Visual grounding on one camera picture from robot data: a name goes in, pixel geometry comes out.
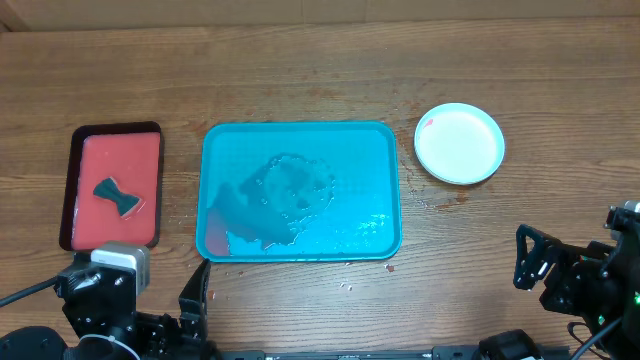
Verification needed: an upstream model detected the dark green sponge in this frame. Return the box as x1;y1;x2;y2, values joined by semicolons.
93;177;142;218

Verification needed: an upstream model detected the teal plastic tray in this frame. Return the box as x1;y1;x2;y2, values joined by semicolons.
195;121;402;263

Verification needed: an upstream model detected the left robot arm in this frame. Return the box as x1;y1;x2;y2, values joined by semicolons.
1;242;223;360

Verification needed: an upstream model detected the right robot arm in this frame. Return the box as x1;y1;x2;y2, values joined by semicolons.
472;200;639;360

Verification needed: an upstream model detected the red tray with dark rim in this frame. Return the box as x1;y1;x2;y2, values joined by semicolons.
59;121;164;251

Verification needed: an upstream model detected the light blue plate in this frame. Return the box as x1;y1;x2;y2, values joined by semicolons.
413;103;506;186

